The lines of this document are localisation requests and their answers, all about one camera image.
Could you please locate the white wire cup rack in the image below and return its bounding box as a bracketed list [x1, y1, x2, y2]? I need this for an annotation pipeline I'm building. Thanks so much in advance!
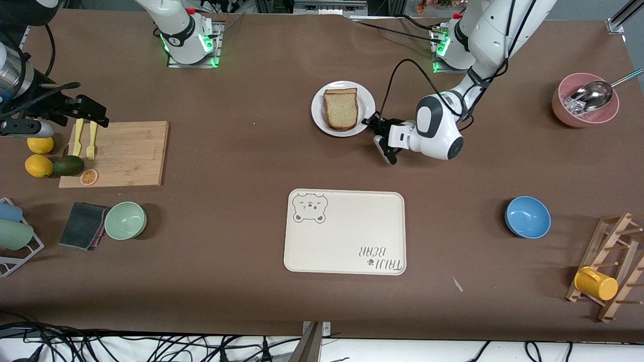
[0, 198, 45, 278]

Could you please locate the yellow plastic knife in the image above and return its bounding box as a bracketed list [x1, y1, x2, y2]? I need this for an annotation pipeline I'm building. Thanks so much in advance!
[72, 118, 85, 157]

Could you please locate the metal table corner bracket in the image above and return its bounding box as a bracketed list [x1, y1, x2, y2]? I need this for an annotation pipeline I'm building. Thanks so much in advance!
[606, 0, 644, 35]

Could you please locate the yellow lemon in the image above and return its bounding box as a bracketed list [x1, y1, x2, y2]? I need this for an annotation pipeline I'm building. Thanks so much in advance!
[27, 136, 54, 154]
[25, 154, 54, 178]

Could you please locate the brown bread slice sandwich lid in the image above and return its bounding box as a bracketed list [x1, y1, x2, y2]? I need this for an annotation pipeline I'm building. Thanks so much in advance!
[324, 92, 359, 132]

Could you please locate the grey metal bracket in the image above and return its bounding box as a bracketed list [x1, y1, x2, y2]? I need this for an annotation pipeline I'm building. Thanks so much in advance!
[302, 321, 331, 362]

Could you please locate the dark green avocado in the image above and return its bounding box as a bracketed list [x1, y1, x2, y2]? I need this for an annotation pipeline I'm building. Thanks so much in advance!
[52, 155, 85, 177]

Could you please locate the black cable tangle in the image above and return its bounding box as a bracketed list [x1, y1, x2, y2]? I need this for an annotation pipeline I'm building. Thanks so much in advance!
[0, 312, 574, 362]

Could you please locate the wooden mug rack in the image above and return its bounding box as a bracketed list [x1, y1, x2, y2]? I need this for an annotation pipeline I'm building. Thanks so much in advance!
[566, 213, 644, 323]

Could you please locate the cream tray with bear print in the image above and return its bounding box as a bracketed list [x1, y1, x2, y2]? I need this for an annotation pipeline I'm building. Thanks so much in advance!
[284, 189, 407, 276]

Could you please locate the yellow plastic fork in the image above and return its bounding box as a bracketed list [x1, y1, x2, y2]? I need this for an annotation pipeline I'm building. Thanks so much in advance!
[86, 119, 99, 161]

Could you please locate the white round plate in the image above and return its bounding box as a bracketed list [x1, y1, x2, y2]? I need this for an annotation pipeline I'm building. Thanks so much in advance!
[311, 81, 376, 137]

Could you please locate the yellow plastic mug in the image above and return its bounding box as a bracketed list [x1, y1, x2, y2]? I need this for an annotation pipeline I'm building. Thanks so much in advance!
[574, 266, 619, 301]

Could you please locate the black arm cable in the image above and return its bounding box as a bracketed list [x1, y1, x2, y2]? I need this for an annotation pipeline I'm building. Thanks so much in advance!
[377, 59, 509, 132]
[0, 23, 81, 121]

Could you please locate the wooden cutting board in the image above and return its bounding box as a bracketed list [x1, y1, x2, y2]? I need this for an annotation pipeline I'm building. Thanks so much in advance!
[59, 121, 170, 189]

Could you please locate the light blue cup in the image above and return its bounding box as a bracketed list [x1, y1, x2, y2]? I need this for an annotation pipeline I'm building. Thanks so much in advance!
[0, 203, 24, 223]

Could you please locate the pink ribbed bowl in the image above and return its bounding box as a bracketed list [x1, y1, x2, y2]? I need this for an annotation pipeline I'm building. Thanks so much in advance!
[551, 73, 620, 128]

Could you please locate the pale green bowl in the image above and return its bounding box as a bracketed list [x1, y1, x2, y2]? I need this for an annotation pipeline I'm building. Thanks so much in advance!
[104, 202, 147, 240]

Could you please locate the dark grey sponge cloth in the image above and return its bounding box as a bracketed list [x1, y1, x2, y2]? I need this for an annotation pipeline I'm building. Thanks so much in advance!
[59, 202, 110, 251]

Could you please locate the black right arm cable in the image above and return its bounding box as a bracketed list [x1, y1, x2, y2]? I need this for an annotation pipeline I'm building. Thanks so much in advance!
[0, 23, 81, 121]

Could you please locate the silver metal scoop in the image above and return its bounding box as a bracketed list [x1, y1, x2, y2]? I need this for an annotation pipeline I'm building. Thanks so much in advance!
[569, 68, 644, 114]

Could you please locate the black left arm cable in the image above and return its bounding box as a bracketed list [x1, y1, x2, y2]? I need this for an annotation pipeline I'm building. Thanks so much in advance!
[377, 59, 509, 132]

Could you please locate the blue bowl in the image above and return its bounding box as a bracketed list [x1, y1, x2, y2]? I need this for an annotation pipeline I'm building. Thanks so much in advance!
[505, 196, 551, 239]

